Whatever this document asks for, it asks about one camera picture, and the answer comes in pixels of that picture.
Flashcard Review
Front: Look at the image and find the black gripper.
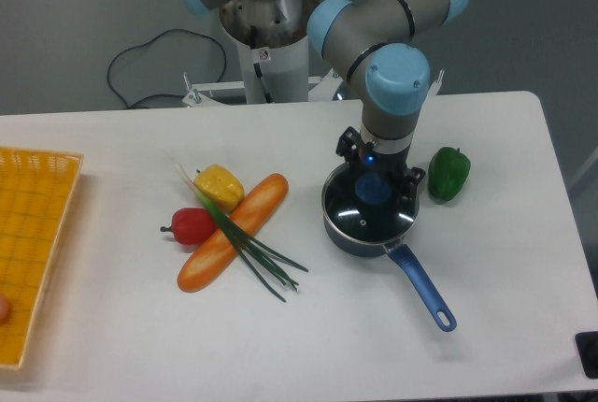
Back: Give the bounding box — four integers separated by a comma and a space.
335, 126, 426, 208

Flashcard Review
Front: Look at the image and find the glass lid blue knob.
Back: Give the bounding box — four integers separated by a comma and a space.
322, 164, 419, 244

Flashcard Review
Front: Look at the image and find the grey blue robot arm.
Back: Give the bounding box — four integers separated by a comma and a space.
183, 0, 469, 197

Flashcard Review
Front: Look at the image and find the green bell pepper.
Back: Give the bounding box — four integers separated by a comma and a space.
428, 147, 471, 202

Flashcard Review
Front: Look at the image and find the green spring onion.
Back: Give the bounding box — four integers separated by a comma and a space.
174, 163, 310, 304

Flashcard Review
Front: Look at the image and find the dark blue saucepan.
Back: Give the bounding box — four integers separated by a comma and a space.
321, 163, 457, 332

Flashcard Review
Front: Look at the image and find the yellow bell pepper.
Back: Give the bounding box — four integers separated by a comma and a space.
193, 165, 245, 213

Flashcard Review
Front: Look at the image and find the orange baguette bread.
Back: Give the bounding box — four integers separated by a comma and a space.
177, 173, 290, 294

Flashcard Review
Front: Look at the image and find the red bell pepper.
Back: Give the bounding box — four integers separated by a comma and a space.
160, 208, 217, 246

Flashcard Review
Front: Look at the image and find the black corner device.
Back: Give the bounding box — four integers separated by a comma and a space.
575, 331, 598, 380

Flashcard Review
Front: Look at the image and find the yellow woven basket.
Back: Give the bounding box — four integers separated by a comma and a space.
1, 147, 84, 370

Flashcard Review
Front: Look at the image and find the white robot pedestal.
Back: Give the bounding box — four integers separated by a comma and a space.
181, 0, 445, 107

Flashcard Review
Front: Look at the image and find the black floor cable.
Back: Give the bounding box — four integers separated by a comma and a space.
107, 28, 228, 110

